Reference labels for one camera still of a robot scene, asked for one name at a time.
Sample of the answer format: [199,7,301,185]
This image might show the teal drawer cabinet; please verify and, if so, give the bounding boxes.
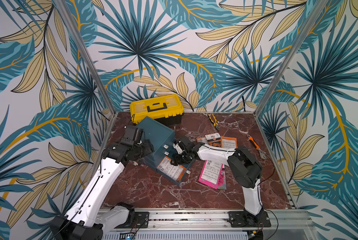
[136,117,175,172]

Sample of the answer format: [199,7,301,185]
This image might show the teal bottom drawer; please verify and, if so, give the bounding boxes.
[155,155,195,185]

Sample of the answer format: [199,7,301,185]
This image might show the white pink seed bag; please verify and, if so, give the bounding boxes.
[217,165,227,190]

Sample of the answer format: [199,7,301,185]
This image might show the marigold photo seed bag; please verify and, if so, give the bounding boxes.
[205,133,221,142]

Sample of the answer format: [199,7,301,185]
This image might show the orange seed bag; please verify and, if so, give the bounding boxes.
[197,137,222,148]
[221,137,238,149]
[157,157,186,184]

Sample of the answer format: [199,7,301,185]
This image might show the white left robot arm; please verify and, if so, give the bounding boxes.
[50,140,154,240]

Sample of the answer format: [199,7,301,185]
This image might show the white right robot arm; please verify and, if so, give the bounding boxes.
[172,141,263,217]

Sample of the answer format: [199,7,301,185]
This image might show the yellow and black toolbox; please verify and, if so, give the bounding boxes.
[130,94,184,124]

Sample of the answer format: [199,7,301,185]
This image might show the orange adjustable wrench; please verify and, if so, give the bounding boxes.
[247,135,267,160]

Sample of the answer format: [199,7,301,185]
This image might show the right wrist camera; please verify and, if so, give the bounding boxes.
[173,137,195,155]

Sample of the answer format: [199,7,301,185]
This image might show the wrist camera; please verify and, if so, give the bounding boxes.
[120,126,144,147]
[173,137,195,155]

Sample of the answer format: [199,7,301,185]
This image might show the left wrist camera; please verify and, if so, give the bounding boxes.
[120,126,144,147]

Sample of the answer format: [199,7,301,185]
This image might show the yellow handled pliers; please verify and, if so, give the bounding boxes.
[208,114,220,132]

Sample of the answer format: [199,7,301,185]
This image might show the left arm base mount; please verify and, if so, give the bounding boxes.
[115,212,150,229]

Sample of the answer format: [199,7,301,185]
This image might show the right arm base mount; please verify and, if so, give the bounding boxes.
[227,210,272,229]

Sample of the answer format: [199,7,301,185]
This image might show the aluminium corner post left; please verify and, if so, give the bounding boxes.
[55,0,116,118]

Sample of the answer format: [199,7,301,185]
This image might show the aluminium corner post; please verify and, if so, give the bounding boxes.
[254,0,328,118]
[55,0,116,118]

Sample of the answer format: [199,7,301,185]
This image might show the aluminium corner post right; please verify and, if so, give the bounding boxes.
[254,0,328,118]

